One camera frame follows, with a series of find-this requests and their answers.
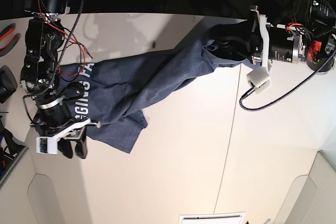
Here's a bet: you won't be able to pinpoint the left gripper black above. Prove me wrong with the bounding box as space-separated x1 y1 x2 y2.
214 5 307 74

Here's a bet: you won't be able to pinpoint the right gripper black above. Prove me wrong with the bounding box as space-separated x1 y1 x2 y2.
34 95 101 159

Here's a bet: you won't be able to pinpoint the blue grey t-shirt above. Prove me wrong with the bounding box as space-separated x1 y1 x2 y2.
56 23 257 154

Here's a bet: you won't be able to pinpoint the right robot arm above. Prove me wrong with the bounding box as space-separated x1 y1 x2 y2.
20 0 100 159

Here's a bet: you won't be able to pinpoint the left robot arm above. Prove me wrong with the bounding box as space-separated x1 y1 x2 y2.
212 0 335 73

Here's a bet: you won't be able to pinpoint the black round object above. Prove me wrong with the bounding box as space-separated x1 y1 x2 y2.
0 65 18 104

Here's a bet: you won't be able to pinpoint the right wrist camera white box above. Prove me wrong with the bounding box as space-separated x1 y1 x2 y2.
36 136 58 155

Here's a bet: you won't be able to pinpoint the braided camera cable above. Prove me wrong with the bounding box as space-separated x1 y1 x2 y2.
239 48 336 111

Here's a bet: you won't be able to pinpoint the red handled pliers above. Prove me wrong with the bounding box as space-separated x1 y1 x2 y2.
0 24 22 57

